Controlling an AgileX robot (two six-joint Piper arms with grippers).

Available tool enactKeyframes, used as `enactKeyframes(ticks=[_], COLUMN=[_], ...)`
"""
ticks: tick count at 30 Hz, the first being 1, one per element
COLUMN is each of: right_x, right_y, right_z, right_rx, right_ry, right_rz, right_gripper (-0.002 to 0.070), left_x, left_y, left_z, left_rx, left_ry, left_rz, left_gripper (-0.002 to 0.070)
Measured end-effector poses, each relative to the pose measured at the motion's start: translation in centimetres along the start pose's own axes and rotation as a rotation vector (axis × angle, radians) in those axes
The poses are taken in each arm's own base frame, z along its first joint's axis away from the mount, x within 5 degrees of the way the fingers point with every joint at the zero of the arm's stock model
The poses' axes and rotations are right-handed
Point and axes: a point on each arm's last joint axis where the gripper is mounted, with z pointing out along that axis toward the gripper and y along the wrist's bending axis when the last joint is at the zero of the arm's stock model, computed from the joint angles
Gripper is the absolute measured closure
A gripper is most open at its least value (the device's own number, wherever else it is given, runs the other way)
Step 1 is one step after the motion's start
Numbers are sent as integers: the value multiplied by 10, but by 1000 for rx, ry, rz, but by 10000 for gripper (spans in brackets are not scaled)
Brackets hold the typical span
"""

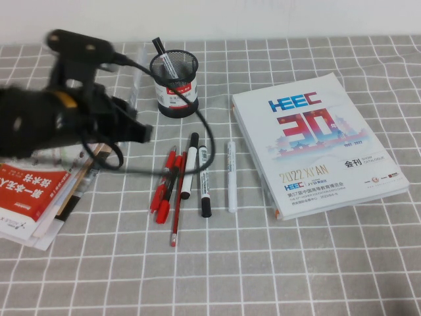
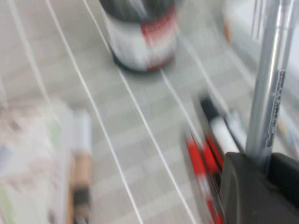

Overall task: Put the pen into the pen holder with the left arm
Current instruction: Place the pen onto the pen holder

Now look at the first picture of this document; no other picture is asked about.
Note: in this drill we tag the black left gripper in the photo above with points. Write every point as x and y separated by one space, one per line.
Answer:
98 115

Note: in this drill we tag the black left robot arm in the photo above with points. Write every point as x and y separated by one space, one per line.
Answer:
26 121

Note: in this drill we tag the black mesh pen holder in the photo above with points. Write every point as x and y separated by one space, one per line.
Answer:
174 98

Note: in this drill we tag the red gel pen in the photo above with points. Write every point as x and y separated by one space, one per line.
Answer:
162 184

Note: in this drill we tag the black pen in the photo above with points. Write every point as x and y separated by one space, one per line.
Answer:
159 46

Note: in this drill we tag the white pen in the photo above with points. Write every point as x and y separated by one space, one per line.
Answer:
231 177

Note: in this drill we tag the white marker black caps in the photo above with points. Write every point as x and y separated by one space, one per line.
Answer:
189 171

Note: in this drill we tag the photo cover magazine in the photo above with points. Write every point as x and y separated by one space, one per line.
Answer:
77 191

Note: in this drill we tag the black marker red cap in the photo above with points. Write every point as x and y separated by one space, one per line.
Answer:
163 210

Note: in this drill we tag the black marker white label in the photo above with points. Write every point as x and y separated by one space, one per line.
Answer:
204 184

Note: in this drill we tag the red and black pencil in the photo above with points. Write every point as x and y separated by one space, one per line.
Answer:
176 224

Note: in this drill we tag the white paper folder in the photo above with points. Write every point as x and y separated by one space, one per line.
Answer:
42 242

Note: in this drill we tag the white AgileX brochure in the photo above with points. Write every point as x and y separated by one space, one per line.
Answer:
13 227

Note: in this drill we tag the HEEC white catalogue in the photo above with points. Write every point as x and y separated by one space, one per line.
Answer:
312 148

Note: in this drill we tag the grey checked tablecloth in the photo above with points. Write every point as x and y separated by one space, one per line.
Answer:
296 263

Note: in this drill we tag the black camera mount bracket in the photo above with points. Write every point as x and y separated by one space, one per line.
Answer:
62 72

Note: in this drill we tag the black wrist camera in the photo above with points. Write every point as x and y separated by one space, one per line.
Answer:
79 46

